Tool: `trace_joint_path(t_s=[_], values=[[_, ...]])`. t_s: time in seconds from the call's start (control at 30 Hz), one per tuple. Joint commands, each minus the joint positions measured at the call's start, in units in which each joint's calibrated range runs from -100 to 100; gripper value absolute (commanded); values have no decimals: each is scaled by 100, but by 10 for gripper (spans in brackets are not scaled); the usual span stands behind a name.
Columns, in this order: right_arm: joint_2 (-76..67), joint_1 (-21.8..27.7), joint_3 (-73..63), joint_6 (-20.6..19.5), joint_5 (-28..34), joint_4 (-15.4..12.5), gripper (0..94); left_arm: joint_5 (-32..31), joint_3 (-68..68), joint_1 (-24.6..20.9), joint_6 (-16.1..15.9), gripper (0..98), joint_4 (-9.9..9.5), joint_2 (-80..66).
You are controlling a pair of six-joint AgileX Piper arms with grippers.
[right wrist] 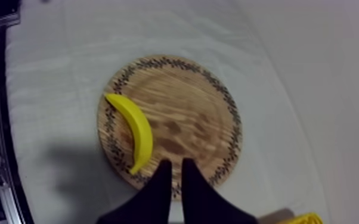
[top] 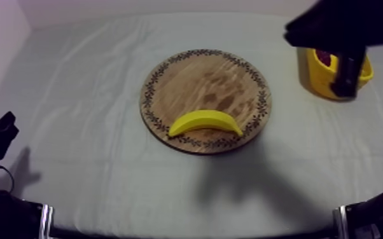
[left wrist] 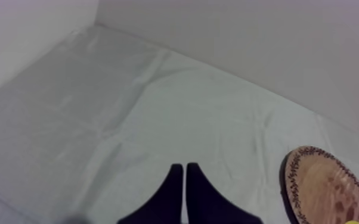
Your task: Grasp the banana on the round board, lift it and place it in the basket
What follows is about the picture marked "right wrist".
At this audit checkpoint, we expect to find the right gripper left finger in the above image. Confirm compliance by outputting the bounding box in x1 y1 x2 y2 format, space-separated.
96 159 173 224

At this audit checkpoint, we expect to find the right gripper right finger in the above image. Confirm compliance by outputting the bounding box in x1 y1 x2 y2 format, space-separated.
181 157 259 224

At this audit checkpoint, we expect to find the yellow toy banana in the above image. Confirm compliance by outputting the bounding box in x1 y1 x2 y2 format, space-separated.
104 92 154 176

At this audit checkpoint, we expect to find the round wooden board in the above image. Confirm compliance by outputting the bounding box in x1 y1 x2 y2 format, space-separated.
97 55 243 200

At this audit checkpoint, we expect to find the yellow plastic basket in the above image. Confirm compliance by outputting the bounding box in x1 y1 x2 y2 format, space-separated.
276 212 324 224

